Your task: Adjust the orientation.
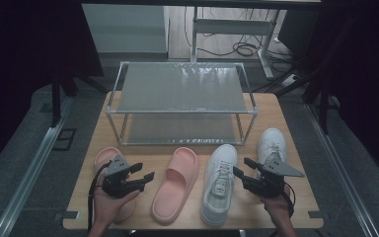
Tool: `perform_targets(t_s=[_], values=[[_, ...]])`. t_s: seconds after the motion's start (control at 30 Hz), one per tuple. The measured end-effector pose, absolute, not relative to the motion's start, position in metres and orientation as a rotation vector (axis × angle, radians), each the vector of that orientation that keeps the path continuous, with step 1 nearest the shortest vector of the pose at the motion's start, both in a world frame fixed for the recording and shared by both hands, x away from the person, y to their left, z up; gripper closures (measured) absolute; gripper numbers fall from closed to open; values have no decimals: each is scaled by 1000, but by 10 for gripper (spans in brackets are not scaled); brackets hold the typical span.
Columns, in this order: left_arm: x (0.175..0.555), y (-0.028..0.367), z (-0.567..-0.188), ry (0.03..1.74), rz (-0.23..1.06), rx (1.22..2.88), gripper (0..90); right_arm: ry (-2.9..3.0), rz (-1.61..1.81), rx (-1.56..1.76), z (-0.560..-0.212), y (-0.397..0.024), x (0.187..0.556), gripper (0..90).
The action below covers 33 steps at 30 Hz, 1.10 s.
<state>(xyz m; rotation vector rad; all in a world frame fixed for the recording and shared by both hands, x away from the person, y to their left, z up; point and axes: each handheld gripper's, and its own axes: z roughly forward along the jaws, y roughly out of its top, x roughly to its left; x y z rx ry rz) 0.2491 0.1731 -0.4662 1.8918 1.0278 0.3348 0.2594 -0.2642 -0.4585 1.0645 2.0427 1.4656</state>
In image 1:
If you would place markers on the person's right hand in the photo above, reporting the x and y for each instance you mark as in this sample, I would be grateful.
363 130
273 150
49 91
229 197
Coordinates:
278 205

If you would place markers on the white sneaker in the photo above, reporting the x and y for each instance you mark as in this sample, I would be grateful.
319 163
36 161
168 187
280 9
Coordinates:
218 197
271 141

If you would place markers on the pink slipper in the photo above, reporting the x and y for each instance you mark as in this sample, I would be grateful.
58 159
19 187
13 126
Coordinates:
177 177
105 156

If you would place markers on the aluminium floor rail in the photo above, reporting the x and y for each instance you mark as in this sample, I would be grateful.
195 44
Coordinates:
29 174
339 171

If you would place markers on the metal two-tier shoe rack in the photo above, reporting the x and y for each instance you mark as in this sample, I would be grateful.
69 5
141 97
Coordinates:
181 87

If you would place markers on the white cabinet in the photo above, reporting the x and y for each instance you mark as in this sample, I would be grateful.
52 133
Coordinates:
125 28

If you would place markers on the white metal desk frame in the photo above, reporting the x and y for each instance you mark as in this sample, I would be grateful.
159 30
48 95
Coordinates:
233 27

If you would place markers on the dark curtain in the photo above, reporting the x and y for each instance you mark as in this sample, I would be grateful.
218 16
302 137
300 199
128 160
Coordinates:
19 49
371 65

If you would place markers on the dark computer case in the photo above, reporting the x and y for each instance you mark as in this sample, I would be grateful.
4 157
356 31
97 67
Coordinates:
297 33

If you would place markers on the black metal stand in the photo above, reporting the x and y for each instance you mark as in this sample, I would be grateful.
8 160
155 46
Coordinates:
56 98
324 108

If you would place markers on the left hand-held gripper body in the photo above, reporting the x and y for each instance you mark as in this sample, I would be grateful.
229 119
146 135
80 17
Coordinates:
116 166

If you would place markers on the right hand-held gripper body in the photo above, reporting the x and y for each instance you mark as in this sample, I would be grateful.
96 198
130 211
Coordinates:
266 184

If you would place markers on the white power strip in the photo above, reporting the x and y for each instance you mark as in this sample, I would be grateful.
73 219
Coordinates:
290 80

